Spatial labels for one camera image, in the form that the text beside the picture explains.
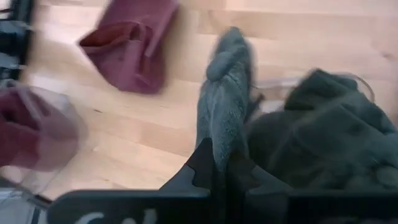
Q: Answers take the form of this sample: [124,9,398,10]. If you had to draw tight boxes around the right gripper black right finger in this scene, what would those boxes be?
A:
[225,154,293,224]

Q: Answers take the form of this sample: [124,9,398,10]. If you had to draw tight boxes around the clear plastic bin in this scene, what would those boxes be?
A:
[0,79,90,203]
[248,71,398,190]

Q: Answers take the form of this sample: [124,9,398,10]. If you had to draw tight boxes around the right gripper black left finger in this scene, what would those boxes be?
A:
[160,138,223,224]

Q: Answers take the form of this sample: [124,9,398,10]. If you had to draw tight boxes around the black aluminium frame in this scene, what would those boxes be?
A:
[0,0,34,82]

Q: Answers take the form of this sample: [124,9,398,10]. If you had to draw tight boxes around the maroon cap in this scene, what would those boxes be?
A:
[0,86,82,172]
[77,0,181,95]

